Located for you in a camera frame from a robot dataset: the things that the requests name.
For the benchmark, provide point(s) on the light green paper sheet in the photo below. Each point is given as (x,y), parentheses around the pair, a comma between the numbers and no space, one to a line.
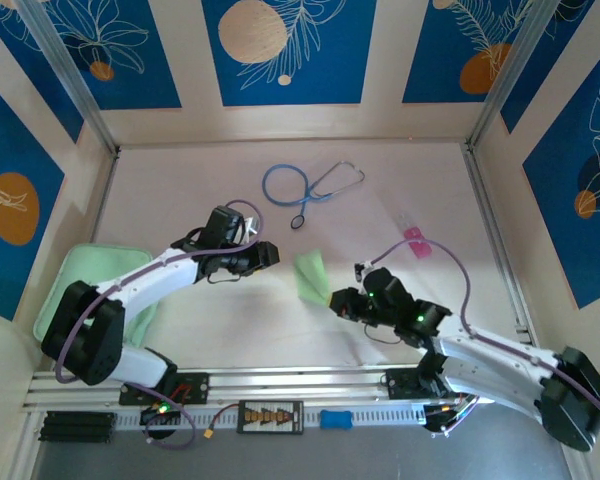
(312,280)

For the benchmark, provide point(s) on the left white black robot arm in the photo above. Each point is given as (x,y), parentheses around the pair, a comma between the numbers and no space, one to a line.
(155,277)

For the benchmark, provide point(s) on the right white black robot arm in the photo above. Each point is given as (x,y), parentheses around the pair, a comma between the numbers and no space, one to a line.
(490,365)

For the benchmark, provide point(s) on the blue stethoscope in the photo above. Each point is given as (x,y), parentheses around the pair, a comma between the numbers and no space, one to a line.
(305,199)

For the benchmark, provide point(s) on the pink clear plastic box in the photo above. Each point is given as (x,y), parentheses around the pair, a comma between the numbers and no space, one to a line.
(415,235)

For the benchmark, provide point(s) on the blue bone-shaped block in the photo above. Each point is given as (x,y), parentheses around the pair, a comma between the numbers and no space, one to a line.
(335,419)

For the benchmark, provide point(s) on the mint green tray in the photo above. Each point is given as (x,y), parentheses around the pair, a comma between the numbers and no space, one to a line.
(105,265)

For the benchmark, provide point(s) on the black board yellow connectors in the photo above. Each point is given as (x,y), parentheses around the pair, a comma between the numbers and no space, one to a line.
(270,415)

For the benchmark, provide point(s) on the small black controller board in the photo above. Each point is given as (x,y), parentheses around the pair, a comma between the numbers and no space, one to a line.
(150,417)
(437,420)

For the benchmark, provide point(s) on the black ribbed block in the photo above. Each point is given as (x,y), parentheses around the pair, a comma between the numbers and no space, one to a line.
(77,427)

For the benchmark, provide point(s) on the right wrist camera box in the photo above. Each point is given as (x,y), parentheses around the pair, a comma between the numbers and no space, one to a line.
(362,266)

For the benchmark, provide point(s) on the aluminium mounting rail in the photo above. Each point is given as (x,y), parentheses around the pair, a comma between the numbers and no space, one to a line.
(305,382)

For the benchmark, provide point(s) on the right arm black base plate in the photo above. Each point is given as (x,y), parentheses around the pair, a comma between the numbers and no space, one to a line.
(397,385)

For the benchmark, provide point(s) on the aluminium table side rail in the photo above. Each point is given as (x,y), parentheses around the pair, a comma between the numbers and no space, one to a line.
(106,190)
(484,190)

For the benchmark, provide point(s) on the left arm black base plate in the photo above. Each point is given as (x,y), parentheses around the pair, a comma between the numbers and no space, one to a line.
(200,387)

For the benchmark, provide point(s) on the aluminium corner post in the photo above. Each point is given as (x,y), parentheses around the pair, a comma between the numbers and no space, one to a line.
(515,65)
(65,65)

